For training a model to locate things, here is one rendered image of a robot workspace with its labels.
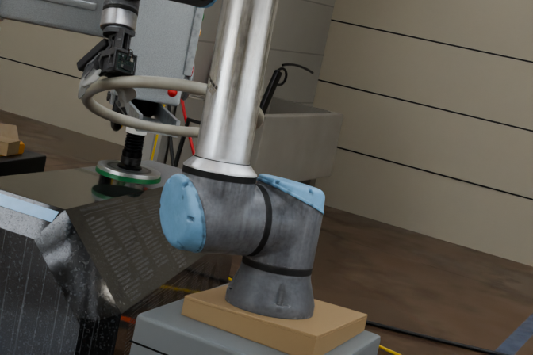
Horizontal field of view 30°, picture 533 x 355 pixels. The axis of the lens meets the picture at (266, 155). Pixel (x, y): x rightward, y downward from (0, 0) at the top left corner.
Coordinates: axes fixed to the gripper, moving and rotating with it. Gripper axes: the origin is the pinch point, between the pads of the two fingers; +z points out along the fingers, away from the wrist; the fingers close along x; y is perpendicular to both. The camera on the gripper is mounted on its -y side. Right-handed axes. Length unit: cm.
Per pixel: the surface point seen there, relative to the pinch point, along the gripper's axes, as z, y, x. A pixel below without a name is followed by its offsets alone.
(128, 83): -5.4, 8.7, 0.6
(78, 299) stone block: 45, -31, 24
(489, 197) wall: -97, -201, 511
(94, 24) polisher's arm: -64, -102, 64
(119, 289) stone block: 40, -29, 36
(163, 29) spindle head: -44, -38, 47
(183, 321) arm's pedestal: 52, 45, -4
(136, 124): -5.6, -21.2, 27.9
